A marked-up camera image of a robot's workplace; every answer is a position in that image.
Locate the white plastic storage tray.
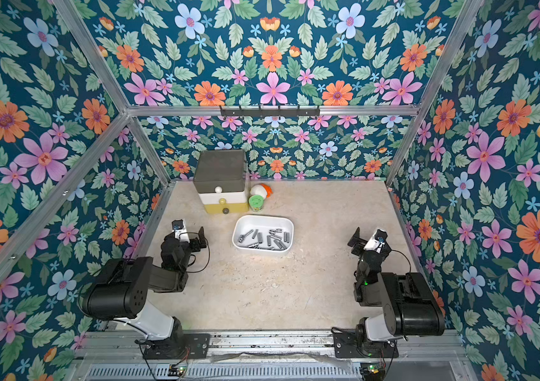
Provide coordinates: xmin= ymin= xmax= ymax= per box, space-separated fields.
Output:
xmin=231 ymin=214 xmax=295 ymax=255

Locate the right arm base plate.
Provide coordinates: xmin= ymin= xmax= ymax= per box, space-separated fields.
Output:
xmin=330 ymin=327 xmax=399 ymax=360

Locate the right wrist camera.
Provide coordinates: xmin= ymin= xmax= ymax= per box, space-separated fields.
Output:
xmin=364 ymin=229 xmax=388 ymax=254

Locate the black wall hook rail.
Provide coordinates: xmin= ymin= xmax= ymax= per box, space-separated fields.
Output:
xmin=219 ymin=106 xmax=321 ymax=118

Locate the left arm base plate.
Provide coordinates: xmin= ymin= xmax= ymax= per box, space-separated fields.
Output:
xmin=141 ymin=333 xmax=211 ymax=360

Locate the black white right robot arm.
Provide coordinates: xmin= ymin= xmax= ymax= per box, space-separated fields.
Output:
xmin=348 ymin=229 xmax=446 ymax=357

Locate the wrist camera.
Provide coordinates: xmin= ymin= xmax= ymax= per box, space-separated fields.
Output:
xmin=364 ymin=229 xmax=388 ymax=254
xmin=172 ymin=219 xmax=190 ymax=242

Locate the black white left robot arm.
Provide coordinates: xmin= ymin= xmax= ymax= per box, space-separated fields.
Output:
xmin=80 ymin=220 xmax=209 ymax=360

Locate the aluminium front rail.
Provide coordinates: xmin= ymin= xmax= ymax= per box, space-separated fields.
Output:
xmin=66 ymin=330 xmax=477 ymax=380

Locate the white orange ball toy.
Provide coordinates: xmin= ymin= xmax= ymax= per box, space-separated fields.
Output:
xmin=250 ymin=184 xmax=273 ymax=199

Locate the sockets pile in tray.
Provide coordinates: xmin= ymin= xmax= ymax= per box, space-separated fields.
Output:
xmin=235 ymin=228 xmax=293 ymax=252

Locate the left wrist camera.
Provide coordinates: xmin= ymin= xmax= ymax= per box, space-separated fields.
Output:
xmin=172 ymin=219 xmax=190 ymax=242

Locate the grey white yellow drawer box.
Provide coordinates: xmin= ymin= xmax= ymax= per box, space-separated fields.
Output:
xmin=193 ymin=149 xmax=249 ymax=214

